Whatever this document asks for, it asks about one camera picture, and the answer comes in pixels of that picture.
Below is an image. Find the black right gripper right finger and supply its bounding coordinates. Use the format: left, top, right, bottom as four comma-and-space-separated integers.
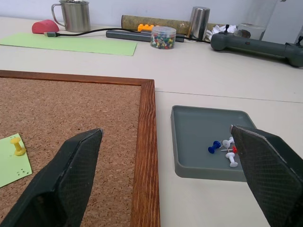
229, 124, 303, 227

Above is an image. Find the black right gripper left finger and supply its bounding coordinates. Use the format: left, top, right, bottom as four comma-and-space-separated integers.
0, 128, 104, 227

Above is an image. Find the white push pin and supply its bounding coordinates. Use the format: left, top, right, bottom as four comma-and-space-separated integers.
225, 152, 239, 168
222, 136, 235, 149

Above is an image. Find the red push pin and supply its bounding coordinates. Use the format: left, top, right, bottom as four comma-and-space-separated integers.
220, 146, 238, 154

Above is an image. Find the blue push pin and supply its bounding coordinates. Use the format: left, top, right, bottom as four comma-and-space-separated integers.
208, 140, 222, 154

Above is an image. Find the green paper note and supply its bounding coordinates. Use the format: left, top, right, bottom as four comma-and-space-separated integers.
0, 133, 33, 188

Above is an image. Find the yellow push pin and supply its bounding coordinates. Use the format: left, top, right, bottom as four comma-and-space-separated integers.
9, 138, 27, 157

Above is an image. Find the clear jar of pins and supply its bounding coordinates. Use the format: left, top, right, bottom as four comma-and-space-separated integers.
150, 26, 177, 50

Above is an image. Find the grey plastic tray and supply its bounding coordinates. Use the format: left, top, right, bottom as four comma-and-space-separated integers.
170, 105, 258, 183

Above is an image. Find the grey handheld controller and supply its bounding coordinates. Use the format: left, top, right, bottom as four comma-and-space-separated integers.
210, 24, 303, 68

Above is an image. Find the green paper sheet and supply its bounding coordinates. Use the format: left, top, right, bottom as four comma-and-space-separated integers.
0, 33, 138, 57

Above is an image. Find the clear glass container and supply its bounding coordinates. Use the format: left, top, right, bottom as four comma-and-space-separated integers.
235, 23, 266, 41

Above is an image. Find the crumpled white paper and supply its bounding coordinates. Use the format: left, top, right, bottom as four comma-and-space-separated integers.
205, 24, 238, 41

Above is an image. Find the dark grey flat hub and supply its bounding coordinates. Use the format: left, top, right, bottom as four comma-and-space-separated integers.
106, 29, 185, 43

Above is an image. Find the red rounded object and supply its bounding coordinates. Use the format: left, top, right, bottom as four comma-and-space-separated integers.
31, 19, 60, 34

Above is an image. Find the stainless steel mug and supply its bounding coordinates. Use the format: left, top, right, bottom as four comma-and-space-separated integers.
51, 0, 91, 33

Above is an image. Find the stainless steel tumbler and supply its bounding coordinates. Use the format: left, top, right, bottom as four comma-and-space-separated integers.
188, 6, 211, 41

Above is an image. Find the orange toy brick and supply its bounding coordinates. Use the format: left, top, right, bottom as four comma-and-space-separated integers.
137, 24, 160, 33

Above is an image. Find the rolled cork mat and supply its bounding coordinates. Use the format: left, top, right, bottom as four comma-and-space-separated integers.
121, 15, 228, 35

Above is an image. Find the cork board with wooden frame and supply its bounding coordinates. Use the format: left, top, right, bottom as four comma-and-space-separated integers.
0, 70, 161, 227

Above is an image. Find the black usb cable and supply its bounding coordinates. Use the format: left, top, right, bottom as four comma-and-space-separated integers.
44, 28, 124, 38

